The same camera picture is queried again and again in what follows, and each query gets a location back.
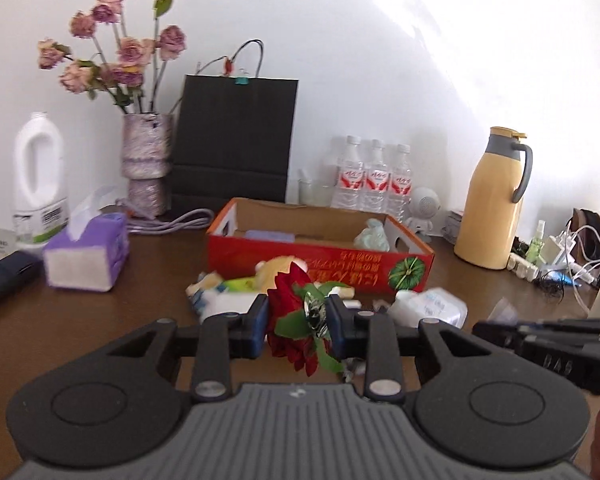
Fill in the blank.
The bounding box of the left water bottle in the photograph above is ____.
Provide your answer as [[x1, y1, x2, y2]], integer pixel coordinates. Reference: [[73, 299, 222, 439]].
[[332, 136, 365, 210]]

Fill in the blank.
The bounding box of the water bottle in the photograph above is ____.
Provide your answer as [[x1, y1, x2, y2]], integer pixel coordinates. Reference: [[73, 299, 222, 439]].
[[386, 144, 412, 222], [332, 136, 365, 210], [361, 139, 390, 212]]

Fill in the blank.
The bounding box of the small green spray bottle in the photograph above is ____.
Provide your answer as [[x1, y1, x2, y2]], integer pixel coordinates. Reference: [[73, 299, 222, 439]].
[[524, 220, 545, 264]]

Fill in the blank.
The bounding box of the right water bottle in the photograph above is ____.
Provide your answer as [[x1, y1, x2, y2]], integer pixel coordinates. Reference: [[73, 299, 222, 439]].
[[386, 144, 412, 222]]

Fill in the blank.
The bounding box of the black case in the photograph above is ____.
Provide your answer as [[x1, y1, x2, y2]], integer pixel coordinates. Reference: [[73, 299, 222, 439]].
[[0, 250, 43, 302]]

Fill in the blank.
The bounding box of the white wet wipes pack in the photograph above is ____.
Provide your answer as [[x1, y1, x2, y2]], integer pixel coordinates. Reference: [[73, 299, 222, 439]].
[[387, 287, 468, 328]]

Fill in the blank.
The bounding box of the black paper gift bag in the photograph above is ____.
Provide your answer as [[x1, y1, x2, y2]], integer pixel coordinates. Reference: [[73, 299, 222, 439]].
[[168, 75, 298, 216]]

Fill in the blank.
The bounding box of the purple textured vase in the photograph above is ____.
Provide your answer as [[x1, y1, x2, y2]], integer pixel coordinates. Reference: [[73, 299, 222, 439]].
[[121, 113, 173, 217]]

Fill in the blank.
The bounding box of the purple cable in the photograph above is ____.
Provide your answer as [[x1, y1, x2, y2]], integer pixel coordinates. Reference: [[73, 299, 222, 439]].
[[115, 197, 216, 236]]

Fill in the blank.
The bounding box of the light green cloth toy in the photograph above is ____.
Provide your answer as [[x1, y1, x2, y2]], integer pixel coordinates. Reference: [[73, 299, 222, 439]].
[[354, 218, 390, 252]]

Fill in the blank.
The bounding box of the purple tissue box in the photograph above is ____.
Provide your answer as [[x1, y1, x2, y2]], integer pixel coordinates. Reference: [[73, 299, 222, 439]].
[[43, 186, 130, 292]]

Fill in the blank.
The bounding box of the yellow thermos jug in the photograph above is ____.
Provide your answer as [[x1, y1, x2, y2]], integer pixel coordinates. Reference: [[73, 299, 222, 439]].
[[454, 127, 533, 271]]

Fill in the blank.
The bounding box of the small glass cup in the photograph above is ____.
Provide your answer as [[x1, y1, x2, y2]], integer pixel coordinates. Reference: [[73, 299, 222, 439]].
[[298, 169, 332, 207]]

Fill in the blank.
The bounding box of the red artificial rose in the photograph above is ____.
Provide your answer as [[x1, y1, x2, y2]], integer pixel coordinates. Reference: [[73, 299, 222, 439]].
[[266, 261, 347, 377]]

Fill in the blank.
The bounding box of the green snack packet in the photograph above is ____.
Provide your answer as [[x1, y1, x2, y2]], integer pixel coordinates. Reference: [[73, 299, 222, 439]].
[[222, 278, 258, 292]]

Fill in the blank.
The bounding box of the white power strip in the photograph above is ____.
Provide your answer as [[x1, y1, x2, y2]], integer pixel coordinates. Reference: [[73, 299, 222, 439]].
[[506, 252, 539, 283]]

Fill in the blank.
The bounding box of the purple sponge pad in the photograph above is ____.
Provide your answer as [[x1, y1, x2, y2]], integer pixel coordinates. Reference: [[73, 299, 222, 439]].
[[244, 230, 296, 244]]

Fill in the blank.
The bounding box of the middle water bottle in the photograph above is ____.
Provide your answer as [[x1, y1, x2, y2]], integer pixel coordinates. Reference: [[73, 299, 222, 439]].
[[361, 139, 390, 212]]

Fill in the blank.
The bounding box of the orange white plush toy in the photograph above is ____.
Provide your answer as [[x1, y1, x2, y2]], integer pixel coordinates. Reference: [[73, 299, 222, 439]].
[[185, 254, 357, 325]]

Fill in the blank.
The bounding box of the white round robot figurine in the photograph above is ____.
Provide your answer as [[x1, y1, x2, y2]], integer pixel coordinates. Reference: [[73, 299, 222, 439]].
[[405, 186, 441, 243]]

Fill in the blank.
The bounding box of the red cardboard fruit box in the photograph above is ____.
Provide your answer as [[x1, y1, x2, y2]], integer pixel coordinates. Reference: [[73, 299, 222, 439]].
[[207, 198, 434, 295]]

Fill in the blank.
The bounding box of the white detergent jug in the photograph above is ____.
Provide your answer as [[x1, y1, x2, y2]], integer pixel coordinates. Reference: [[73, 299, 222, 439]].
[[12, 112, 69, 252]]

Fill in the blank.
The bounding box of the dried pink flower bouquet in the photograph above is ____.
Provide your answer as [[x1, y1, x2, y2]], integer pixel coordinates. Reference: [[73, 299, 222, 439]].
[[36, 0, 187, 115]]

